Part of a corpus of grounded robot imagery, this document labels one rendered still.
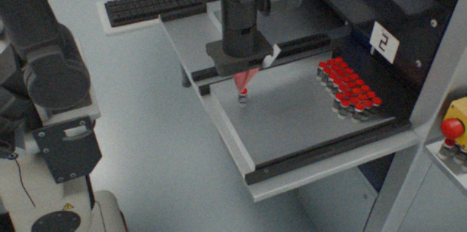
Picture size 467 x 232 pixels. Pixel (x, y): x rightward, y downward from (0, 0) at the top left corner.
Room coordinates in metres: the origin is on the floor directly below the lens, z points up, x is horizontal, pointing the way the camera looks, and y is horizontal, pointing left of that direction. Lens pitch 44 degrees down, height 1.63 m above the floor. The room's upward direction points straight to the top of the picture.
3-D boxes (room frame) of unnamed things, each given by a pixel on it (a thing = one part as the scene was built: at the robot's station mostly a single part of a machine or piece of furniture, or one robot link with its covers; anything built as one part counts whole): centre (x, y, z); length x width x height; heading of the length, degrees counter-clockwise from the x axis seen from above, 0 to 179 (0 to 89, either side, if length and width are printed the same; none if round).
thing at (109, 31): (1.36, 0.25, 0.79); 0.45 x 0.28 x 0.03; 111
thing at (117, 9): (1.31, 0.23, 0.82); 0.40 x 0.14 x 0.02; 111
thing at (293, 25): (1.09, -0.12, 0.90); 0.34 x 0.26 x 0.04; 113
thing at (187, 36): (0.90, -0.13, 0.87); 0.70 x 0.48 x 0.02; 23
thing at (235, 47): (0.59, -0.01, 1.19); 0.10 x 0.07 x 0.07; 113
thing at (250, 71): (0.59, 0.00, 1.12); 0.07 x 0.07 x 0.09; 23
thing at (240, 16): (0.60, -0.01, 1.25); 0.07 x 0.06 x 0.07; 116
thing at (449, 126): (0.57, -0.42, 0.99); 0.04 x 0.04 x 0.04; 23
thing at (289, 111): (0.73, -0.15, 0.90); 0.34 x 0.26 x 0.04; 113
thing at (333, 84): (0.77, -0.25, 0.90); 0.18 x 0.02 x 0.05; 23
